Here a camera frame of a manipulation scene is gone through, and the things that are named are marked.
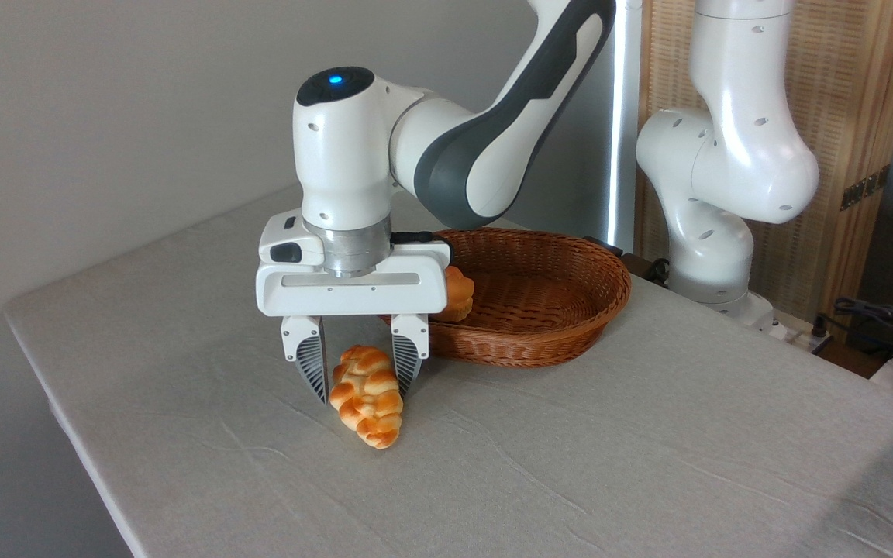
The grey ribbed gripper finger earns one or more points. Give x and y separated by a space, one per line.
408 353
307 356

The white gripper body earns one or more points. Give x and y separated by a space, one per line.
353 294

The long braided bread loaf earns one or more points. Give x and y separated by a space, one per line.
369 399

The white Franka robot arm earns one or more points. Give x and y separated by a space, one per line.
346 155

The round flower-shaped bread roll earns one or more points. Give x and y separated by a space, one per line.
458 298

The brown oval wicker basket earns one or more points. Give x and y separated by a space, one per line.
539 325

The grey tablecloth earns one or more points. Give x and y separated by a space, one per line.
260 480

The white vertical light strip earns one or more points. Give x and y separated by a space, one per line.
623 155

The black plug with white socket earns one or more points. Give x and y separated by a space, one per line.
818 335

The metal screen hinge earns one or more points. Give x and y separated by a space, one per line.
865 187

